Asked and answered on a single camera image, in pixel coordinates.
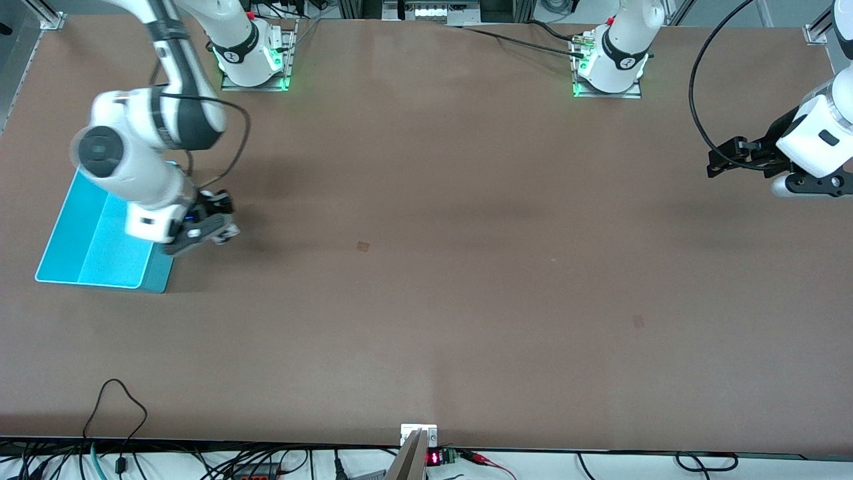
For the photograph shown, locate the teal plastic bin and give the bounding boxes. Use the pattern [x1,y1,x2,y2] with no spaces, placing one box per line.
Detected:
[35,160,175,294]

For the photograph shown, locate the black power strip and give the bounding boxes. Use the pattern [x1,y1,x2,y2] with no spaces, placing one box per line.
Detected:
[230,463,281,480]

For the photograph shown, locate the lit control box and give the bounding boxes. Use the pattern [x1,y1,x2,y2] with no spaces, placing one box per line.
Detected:
[381,0,482,26]

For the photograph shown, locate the black right camera mount plate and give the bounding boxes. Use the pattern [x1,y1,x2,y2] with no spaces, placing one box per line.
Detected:
[162,227,224,258]

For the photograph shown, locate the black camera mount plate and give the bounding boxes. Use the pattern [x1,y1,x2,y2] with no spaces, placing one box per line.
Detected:
[162,227,224,258]
[785,170,853,195]

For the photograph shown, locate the black left camera mount plate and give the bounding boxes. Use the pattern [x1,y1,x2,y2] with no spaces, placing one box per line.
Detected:
[785,170,853,195]

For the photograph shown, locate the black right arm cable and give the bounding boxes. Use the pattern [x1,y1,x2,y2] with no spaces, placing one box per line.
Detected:
[150,63,252,194]

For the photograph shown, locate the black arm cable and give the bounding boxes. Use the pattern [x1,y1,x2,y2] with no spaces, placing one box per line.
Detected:
[690,0,774,173]
[150,63,252,194]

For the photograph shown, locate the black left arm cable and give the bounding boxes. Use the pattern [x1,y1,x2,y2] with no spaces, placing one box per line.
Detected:
[690,0,774,173]

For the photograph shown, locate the metal table corner bracket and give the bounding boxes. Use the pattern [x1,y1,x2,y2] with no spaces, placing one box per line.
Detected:
[27,0,67,31]
[803,7,834,46]

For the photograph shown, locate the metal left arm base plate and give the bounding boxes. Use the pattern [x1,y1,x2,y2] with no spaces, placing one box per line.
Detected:
[572,33,644,99]

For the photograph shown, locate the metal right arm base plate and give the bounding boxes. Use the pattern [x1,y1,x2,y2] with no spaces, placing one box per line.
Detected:
[220,20,297,92]

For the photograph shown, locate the thin black looped cable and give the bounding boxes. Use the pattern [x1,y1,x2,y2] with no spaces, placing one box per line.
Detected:
[81,378,149,475]

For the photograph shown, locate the aluminium table edge rail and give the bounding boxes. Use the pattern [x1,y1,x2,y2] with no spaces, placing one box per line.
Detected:
[0,30,42,134]

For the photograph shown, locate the black cable with metal connector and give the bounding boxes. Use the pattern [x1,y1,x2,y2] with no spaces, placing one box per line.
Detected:
[460,20,590,61]

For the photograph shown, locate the white metal bracket plate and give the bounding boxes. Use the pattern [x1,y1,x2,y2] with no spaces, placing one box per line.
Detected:
[401,423,438,447]

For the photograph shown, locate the black coiled cable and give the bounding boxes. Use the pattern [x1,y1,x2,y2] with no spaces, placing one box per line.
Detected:
[674,451,739,473]

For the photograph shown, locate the grey metal mount bar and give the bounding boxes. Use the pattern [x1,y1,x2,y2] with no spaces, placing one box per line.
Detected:
[385,429,428,480]

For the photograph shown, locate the red alligator clip wires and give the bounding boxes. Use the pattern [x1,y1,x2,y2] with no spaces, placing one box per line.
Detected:
[460,450,517,480]

